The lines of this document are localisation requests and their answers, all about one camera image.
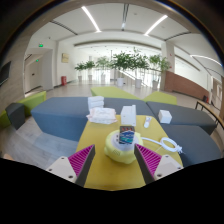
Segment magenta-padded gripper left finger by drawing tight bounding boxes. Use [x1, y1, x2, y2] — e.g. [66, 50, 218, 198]
[45, 144, 96, 187]

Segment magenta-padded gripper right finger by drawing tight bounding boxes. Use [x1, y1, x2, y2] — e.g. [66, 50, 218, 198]
[133, 143, 185, 186]

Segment small white cube box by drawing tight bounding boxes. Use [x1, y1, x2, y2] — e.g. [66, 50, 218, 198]
[157, 109, 173, 125]

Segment long grey bench seat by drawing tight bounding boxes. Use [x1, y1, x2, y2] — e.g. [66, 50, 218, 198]
[30, 96, 156, 143]

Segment white cardboard box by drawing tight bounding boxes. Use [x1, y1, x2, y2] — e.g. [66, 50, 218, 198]
[120, 104, 137, 127]

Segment white wet wipes pack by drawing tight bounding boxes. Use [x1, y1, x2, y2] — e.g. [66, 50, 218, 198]
[85, 106, 118, 125]

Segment lime green bench seat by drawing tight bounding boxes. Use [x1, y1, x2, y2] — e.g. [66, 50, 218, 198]
[90, 86, 141, 101]
[143, 90, 179, 106]

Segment lime green sofa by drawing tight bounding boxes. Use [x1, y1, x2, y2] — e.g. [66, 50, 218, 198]
[0, 90, 48, 129]

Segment dark grey ottoman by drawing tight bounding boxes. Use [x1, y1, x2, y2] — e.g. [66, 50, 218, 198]
[4, 102, 26, 130]

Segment group of potted green plants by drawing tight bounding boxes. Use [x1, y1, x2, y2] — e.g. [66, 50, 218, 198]
[73, 49, 172, 89]

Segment group of ceiling light strips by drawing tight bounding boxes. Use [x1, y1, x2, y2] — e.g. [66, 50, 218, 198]
[81, 5, 223, 68]

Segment white coiled cable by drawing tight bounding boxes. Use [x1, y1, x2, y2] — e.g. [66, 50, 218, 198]
[139, 135, 184, 154]

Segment wooden bench with black frame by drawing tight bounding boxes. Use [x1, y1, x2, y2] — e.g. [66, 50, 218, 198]
[194, 99, 224, 129]

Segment framed wall picture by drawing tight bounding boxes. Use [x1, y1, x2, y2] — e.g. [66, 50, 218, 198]
[61, 52, 70, 64]

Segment black wall screen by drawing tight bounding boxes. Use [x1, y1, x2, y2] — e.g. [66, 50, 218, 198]
[0, 60, 12, 87]

